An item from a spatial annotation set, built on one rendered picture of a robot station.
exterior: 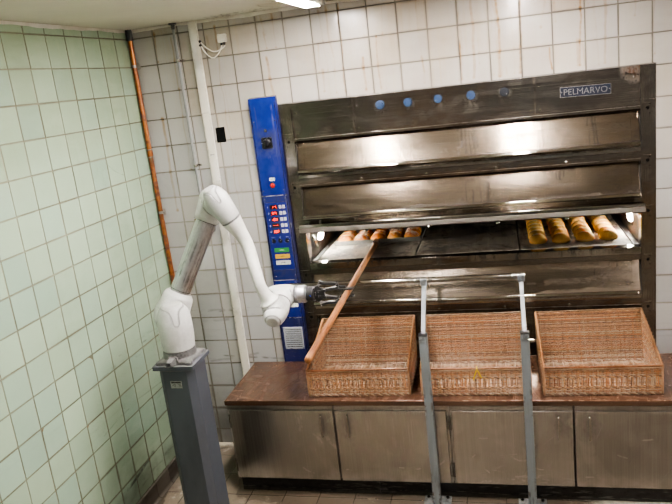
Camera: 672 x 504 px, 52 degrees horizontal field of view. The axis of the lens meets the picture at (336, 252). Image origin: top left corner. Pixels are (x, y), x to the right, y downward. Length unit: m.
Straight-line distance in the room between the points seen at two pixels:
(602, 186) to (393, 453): 1.76
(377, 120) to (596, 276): 1.44
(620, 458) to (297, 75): 2.56
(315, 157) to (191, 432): 1.61
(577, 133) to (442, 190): 0.74
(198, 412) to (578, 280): 2.10
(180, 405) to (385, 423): 1.06
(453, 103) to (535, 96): 0.41
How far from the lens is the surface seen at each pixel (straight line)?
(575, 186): 3.79
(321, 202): 3.90
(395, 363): 3.99
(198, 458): 3.50
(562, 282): 3.91
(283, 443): 3.88
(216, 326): 4.34
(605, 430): 3.66
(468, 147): 3.73
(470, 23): 3.72
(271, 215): 3.97
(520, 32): 3.72
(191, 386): 3.34
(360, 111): 3.80
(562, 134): 3.75
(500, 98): 3.73
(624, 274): 3.94
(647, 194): 3.85
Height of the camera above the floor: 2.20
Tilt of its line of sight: 14 degrees down
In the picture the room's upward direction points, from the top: 7 degrees counter-clockwise
